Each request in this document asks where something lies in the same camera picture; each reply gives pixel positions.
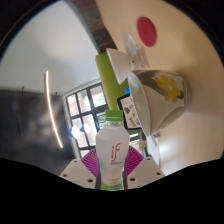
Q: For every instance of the white green-capped drink bottle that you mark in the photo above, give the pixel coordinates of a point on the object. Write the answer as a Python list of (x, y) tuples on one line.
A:
[(112, 150)]

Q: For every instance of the sticker-covered black laptop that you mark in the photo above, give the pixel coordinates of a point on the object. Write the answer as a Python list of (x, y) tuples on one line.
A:
[(128, 111)]

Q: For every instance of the white paper sheets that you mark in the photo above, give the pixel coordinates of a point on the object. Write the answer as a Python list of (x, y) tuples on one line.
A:
[(137, 53)]

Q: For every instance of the flat round red coaster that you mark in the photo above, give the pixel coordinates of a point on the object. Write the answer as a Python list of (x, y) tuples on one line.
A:
[(146, 31)]

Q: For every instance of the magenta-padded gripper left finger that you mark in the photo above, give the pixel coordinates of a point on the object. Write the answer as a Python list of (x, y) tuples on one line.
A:
[(78, 173)]

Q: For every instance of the black pendant lamps group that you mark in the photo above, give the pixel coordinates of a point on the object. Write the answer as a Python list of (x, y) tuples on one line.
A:
[(76, 132)]

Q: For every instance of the green upholstered booth bench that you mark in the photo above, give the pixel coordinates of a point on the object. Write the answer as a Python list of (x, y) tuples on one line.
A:
[(108, 83)]

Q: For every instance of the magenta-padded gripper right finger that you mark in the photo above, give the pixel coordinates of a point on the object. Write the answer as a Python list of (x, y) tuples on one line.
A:
[(145, 171)]

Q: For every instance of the white flower-print paper cup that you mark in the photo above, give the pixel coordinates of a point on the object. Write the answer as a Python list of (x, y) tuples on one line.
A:
[(163, 100)]

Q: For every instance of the white ceramic bowl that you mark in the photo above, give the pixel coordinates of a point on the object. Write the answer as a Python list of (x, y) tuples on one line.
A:
[(118, 65)]

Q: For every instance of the long linear ceiling light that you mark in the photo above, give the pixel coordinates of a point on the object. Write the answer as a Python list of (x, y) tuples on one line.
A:
[(51, 110)]

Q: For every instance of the small blue-capped tube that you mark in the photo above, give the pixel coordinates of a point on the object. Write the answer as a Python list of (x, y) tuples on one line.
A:
[(127, 91)]

